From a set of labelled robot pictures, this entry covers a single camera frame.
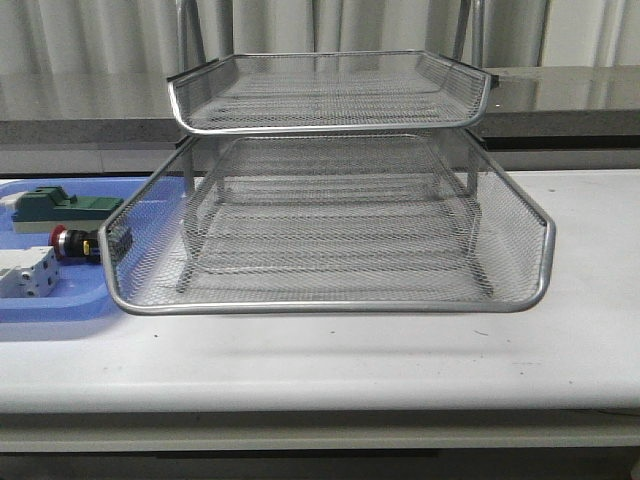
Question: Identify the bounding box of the red emergency stop button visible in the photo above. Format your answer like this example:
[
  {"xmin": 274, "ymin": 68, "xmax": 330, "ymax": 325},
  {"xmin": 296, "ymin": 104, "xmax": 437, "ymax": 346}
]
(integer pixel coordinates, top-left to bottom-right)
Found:
[{"xmin": 48, "ymin": 224, "xmax": 133, "ymax": 265}]

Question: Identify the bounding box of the green terminal block component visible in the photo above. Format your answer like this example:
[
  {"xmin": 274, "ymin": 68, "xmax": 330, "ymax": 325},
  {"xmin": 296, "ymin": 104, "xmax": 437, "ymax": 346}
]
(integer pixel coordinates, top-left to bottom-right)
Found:
[{"xmin": 1, "ymin": 185, "xmax": 124, "ymax": 233}]

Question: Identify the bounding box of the white circuit breaker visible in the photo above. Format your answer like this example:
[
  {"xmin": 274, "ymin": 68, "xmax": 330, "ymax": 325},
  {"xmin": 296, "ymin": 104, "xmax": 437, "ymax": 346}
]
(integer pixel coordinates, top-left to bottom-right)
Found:
[{"xmin": 1, "ymin": 246, "xmax": 60, "ymax": 298}]

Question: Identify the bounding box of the grey wire rack frame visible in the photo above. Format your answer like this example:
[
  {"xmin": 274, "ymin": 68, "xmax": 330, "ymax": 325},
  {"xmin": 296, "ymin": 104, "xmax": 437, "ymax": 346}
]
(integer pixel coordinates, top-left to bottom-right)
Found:
[{"xmin": 174, "ymin": 0, "xmax": 501, "ymax": 299}]

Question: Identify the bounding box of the blue plastic tray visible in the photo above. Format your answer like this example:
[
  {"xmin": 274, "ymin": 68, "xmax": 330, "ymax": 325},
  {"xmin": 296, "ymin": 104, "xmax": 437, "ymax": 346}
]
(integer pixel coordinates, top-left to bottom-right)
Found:
[{"xmin": 1, "ymin": 176, "xmax": 184, "ymax": 342}]

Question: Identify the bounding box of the pale pleated curtain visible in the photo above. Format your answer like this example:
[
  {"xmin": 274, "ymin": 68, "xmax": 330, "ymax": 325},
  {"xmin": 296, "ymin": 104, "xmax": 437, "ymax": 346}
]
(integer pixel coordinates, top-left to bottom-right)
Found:
[{"xmin": 1, "ymin": 1, "xmax": 639, "ymax": 75}]

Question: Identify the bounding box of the mesh rack tray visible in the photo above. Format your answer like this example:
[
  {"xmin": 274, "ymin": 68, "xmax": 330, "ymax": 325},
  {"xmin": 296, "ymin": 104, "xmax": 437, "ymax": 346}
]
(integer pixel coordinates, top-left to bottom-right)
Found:
[
  {"xmin": 99, "ymin": 129, "xmax": 556, "ymax": 315},
  {"xmin": 183, "ymin": 173, "xmax": 481, "ymax": 274},
  {"xmin": 167, "ymin": 50, "xmax": 498, "ymax": 136}
]

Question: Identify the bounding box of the grey stone counter ledge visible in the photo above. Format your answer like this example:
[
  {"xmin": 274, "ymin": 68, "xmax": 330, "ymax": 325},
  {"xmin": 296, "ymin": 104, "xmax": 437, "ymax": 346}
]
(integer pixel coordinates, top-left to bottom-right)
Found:
[{"xmin": 1, "ymin": 66, "xmax": 639, "ymax": 178}]

